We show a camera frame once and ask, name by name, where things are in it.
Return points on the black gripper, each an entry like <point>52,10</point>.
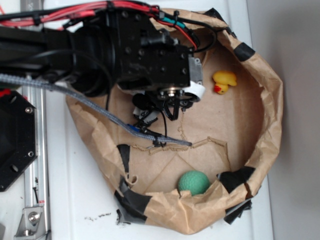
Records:
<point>142,58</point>

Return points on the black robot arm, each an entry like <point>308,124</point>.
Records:
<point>60,55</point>

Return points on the yellow rubber duck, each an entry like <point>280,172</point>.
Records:
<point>223,79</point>

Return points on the brown paper bag bin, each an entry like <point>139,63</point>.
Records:
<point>235,139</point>

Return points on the green dimpled ball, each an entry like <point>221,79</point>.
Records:
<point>194,181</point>

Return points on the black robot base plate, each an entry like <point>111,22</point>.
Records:
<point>17,137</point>

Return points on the aluminium extrusion rail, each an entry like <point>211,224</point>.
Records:
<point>36,175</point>

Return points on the metal corner bracket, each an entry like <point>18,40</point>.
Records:
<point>32,224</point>

